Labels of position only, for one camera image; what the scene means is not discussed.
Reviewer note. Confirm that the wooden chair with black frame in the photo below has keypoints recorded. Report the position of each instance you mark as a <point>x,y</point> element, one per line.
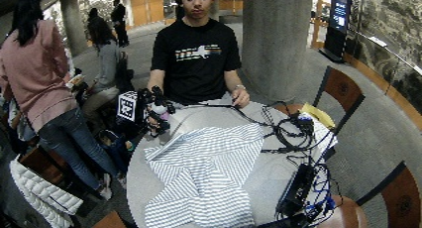
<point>342,89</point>
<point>397,198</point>

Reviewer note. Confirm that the white marker cube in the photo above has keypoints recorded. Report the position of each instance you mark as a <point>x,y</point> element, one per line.
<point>126,106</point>

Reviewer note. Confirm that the wooden doors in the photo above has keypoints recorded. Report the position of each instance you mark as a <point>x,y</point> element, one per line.
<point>146,6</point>

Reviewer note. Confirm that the black electronics box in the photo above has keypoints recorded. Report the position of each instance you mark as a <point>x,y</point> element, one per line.
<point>298,188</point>

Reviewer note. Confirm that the black printed t-shirt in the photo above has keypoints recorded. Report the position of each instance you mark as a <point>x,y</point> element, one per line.
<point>193,69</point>

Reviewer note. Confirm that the black display kiosk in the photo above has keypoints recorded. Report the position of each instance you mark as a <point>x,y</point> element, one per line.
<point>337,23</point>

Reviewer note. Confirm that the metal handrail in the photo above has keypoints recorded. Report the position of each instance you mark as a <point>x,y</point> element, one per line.
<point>391,51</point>

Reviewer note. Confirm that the wide concrete pillar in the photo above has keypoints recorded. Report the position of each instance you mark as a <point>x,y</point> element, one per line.
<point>277,43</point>

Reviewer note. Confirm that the blue bag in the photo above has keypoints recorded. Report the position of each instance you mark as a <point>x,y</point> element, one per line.
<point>114,145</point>

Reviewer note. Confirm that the silver wristwatch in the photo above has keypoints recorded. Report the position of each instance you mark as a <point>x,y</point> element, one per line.
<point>240,87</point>

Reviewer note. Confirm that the slim concrete pillar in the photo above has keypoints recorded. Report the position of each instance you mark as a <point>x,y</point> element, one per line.
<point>73,20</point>

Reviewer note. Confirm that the grey white striped cloth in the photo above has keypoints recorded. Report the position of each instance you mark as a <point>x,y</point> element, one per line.
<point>206,175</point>

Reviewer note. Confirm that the yellow envelope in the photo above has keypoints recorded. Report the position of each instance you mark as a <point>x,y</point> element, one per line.
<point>319,115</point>

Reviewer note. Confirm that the white paper sheet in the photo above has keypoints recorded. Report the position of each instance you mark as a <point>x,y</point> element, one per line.
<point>323,135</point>

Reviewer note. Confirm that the white quilted jacket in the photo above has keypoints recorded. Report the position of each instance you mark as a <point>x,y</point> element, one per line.
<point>41,195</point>

